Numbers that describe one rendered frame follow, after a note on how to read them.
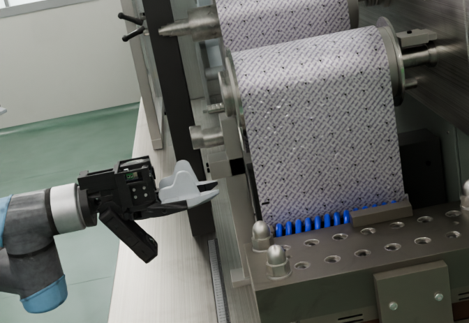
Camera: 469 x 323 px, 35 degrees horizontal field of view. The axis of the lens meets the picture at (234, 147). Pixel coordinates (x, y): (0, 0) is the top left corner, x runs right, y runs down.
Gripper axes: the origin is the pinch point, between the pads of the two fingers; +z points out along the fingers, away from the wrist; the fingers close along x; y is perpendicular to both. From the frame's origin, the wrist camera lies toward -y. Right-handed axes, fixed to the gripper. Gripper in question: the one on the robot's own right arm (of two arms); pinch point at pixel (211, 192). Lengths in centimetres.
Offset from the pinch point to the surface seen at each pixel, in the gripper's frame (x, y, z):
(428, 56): 4.2, 14.1, 38.7
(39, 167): 429, -103, -124
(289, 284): -19.6, -8.6, 8.2
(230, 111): 3.1, 11.6, 5.6
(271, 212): 0.0, -5.3, 9.0
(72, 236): 280, -106, -82
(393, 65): 0.1, 14.5, 31.6
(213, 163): 7.2, 2.5, 1.4
